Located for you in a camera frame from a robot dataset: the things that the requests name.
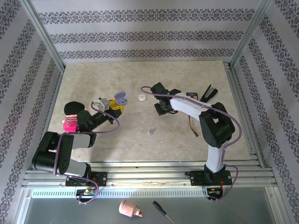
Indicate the left robot arm black grey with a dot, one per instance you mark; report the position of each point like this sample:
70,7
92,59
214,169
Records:
46,151

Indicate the pink doll with black hat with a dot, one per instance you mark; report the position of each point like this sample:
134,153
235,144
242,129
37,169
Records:
71,108

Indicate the black battery pack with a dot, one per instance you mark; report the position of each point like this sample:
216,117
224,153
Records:
192,94

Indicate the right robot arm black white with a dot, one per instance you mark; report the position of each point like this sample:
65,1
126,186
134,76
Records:
215,126

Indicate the aluminium frame post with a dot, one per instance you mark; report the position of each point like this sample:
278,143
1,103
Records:
42,35
251,32

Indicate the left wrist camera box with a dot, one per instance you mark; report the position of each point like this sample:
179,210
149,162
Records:
104,103

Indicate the pink plastic bottle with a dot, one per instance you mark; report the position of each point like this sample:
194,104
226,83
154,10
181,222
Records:
127,208

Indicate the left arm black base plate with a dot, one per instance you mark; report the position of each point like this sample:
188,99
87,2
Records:
101,178

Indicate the black hair clip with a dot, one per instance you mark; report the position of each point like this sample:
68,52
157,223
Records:
210,93

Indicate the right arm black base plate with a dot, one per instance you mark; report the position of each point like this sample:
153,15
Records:
197,178

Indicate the white round charging case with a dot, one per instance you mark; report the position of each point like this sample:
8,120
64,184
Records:
141,97

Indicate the purple charging case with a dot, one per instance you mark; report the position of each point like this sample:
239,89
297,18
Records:
120,98

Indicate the small circuit board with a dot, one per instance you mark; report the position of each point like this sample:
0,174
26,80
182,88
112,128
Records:
87,191
215,191

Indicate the aluminium mounting rail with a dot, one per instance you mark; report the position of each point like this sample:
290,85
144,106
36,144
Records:
149,177

